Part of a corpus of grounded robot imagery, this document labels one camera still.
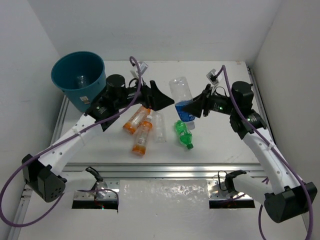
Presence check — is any clear bottle blue label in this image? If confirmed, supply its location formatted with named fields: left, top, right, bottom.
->
left=169, top=76, right=195, bottom=130

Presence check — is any teal plastic bin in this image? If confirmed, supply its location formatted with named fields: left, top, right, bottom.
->
left=51, top=51, right=107, bottom=113

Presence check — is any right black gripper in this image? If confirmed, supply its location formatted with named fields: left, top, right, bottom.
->
left=182, top=83, right=237, bottom=117

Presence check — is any clear crushed bottle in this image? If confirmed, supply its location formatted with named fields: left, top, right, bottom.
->
left=152, top=111, right=167, bottom=143

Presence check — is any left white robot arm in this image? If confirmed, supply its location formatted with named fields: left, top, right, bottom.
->
left=22, top=74, right=174, bottom=203

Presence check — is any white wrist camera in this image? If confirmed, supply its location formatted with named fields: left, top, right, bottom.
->
left=206, top=69, right=223, bottom=87
left=130, top=61, right=149, bottom=79

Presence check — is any aluminium rail frame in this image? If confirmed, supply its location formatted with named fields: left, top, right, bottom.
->
left=7, top=62, right=281, bottom=240

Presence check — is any green plastic bottle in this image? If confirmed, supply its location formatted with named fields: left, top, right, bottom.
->
left=174, top=120, right=194, bottom=150

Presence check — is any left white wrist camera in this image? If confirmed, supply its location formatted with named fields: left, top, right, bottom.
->
left=130, top=61, right=149, bottom=79

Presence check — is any white front cover panel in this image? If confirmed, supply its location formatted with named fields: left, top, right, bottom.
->
left=19, top=180, right=307, bottom=240

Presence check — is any orange juice bottle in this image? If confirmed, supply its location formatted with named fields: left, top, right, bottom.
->
left=131, top=115, right=153, bottom=156
left=122, top=106, right=151, bottom=135

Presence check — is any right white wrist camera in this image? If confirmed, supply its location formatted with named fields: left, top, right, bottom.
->
left=206, top=69, right=223, bottom=87

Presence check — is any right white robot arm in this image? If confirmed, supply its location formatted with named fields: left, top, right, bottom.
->
left=183, top=81, right=318, bottom=223

